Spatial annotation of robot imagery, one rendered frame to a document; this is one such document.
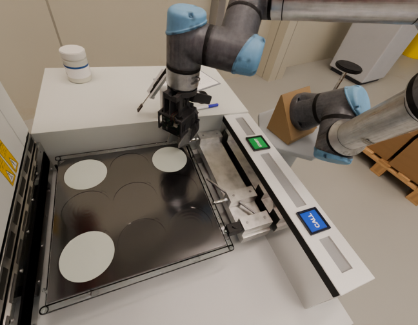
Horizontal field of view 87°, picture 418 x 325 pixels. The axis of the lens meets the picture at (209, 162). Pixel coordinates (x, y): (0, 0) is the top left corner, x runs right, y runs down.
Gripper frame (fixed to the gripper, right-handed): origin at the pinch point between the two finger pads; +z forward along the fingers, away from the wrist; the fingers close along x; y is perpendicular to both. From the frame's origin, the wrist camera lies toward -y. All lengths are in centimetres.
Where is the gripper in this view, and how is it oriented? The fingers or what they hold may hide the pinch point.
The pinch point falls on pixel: (182, 142)
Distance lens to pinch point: 68.1
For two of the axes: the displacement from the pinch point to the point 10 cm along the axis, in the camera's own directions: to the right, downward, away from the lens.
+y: -4.8, 6.0, -6.4
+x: 8.7, 4.4, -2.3
